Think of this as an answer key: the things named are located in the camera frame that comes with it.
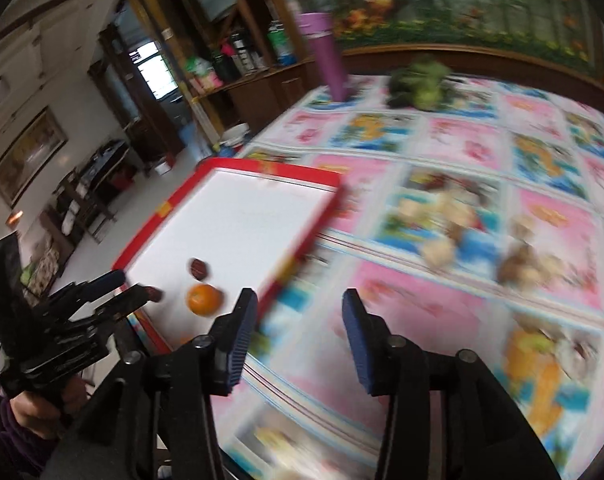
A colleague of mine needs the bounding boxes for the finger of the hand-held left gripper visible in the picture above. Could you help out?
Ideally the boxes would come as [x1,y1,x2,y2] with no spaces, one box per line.
[48,270,127,319]
[88,284,155,332]

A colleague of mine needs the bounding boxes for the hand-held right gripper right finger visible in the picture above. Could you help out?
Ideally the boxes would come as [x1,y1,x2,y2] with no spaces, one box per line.
[342,287,548,480]

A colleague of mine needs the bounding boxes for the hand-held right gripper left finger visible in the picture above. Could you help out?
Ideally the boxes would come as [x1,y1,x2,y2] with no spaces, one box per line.
[47,287,260,480]

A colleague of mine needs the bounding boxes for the red tray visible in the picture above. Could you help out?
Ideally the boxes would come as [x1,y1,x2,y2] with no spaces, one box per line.
[111,157,344,356]

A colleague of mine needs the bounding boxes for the beige ginger piece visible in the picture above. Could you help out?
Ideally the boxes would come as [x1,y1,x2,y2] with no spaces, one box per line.
[422,237,458,268]
[434,187,478,231]

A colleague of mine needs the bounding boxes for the brown walnut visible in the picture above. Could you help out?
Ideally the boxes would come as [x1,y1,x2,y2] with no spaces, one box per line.
[497,242,538,288]

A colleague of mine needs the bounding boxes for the person's left forearm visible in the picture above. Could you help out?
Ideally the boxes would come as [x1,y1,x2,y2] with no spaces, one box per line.
[0,395,55,480]

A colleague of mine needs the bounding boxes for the person's left hand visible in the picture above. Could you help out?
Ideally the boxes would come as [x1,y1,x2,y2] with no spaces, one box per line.
[2,375,90,442]

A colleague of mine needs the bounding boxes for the orange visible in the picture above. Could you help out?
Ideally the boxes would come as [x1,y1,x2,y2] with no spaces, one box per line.
[186,283,224,317]

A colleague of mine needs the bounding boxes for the framed painting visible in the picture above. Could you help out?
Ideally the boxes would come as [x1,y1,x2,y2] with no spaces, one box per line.
[0,107,69,209]

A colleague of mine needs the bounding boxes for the white bucket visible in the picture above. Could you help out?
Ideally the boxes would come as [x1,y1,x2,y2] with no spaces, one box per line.
[221,123,250,151]

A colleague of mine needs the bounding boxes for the pink green packet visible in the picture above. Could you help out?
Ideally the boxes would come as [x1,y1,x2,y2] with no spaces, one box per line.
[184,56,220,95]

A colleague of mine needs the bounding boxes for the printed tablecloth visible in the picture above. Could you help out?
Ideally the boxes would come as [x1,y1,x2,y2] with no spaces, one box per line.
[217,72,604,480]

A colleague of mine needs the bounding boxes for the green leafy vegetable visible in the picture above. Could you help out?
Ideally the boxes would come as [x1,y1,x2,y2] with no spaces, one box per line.
[386,55,463,111]

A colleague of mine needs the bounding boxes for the wooden cabinet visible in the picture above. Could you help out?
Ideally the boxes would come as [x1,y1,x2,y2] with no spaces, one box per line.
[117,0,315,133]

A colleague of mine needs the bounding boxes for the purple bottle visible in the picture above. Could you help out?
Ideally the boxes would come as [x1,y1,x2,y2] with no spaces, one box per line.
[296,11,355,102]

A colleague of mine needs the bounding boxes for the green white bottle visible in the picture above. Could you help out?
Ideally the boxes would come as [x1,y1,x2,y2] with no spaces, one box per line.
[267,20,297,66]

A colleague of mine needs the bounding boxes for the flower wall poster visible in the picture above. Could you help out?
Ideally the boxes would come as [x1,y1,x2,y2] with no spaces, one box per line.
[277,0,604,77]

